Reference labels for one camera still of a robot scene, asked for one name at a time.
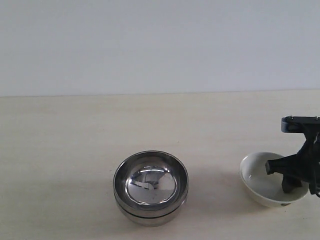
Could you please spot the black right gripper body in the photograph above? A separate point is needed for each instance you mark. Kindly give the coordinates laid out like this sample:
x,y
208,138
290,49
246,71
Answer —
x,y
309,163

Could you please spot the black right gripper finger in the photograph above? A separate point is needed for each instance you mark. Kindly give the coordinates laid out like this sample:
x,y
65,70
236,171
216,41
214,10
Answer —
x,y
290,183
289,165

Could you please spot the white ceramic bowl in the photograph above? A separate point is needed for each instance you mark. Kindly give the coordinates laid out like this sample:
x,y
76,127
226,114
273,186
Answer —
x,y
263,188

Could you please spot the ribbed steel bowl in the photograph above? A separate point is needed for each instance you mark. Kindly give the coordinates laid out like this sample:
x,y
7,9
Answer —
x,y
151,161

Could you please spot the smooth steel bowl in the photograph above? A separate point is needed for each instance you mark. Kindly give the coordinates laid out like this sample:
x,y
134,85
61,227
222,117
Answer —
x,y
151,199

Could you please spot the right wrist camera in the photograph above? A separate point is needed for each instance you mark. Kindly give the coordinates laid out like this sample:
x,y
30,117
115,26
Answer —
x,y
307,125

